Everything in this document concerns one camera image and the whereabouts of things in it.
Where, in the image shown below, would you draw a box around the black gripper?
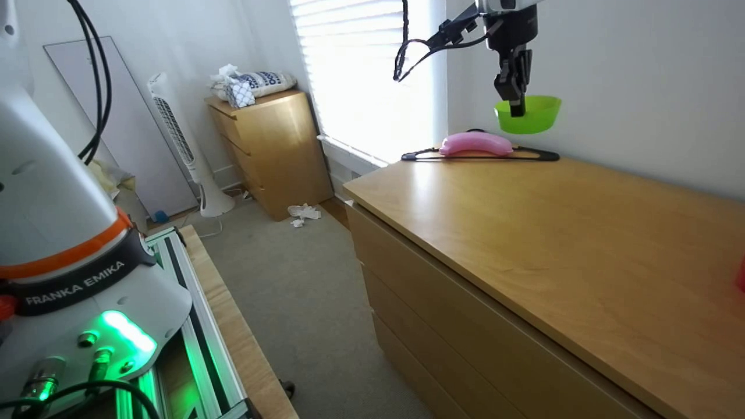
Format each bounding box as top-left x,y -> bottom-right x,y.
484,3 -> 542,119

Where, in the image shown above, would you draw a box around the green plastic bowl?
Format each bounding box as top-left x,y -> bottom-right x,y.
492,94 -> 564,137

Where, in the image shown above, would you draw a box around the large wooden chest of drawers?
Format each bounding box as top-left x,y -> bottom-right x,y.
342,153 -> 745,419

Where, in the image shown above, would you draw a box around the pink padded object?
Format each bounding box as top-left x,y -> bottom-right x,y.
441,128 -> 518,160

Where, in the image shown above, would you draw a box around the white window blind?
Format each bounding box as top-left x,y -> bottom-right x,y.
288,0 -> 449,165

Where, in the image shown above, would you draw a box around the striped folded cloth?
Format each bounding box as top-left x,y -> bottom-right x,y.
236,67 -> 299,100

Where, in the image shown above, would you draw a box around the small wooden dresser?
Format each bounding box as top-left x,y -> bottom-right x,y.
208,89 -> 335,222

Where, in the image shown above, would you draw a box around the white crumpled paper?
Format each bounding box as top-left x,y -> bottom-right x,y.
286,202 -> 323,227

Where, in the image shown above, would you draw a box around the white crumpled cloth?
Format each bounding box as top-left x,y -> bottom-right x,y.
208,63 -> 259,110

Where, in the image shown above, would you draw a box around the white tower fan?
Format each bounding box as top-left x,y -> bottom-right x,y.
148,70 -> 238,219

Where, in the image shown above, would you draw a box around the wooden robot stand top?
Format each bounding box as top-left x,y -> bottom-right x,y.
174,223 -> 300,419

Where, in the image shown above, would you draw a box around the beige cloth bundle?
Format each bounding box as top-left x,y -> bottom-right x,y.
84,156 -> 141,205

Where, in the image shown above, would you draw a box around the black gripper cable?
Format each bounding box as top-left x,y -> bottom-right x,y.
392,0 -> 499,83

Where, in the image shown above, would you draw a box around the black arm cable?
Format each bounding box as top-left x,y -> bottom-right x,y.
64,0 -> 117,167

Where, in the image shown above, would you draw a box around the aluminium frame rails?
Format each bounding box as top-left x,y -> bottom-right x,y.
114,227 -> 251,419

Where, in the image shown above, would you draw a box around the black base cable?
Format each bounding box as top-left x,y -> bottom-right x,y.
0,377 -> 164,419

